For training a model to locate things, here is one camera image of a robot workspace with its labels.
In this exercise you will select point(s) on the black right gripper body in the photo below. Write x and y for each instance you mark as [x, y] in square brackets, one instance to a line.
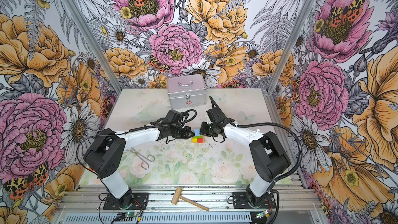
[208, 129]

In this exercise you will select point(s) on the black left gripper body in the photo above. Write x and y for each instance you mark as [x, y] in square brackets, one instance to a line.
[180, 132]

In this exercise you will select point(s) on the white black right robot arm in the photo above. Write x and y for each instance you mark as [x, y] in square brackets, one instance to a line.
[269, 156]

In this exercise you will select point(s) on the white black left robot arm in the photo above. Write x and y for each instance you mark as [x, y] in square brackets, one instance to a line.
[104, 155]

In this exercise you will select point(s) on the silver pink metal case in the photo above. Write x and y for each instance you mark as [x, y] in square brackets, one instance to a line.
[186, 91]

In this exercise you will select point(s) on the metal tongs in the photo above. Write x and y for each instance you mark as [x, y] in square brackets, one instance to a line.
[145, 160]

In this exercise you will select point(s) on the wooden mallet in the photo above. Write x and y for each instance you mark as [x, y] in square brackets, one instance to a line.
[177, 196]

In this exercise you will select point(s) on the left circuit board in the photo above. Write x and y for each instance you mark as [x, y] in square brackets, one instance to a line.
[129, 215]

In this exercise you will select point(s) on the circuit board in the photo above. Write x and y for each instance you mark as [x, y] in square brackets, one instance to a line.
[129, 215]
[263, 214]

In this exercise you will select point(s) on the right circuit board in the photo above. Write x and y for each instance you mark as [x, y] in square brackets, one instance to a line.
[263, 214]

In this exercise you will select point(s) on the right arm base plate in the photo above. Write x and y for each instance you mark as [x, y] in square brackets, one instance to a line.
[240, 201]

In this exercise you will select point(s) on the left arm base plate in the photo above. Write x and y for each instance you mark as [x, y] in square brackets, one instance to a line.
[140, 201]

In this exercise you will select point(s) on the aluminium front rail frame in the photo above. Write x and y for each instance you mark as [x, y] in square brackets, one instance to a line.
[294, 205]

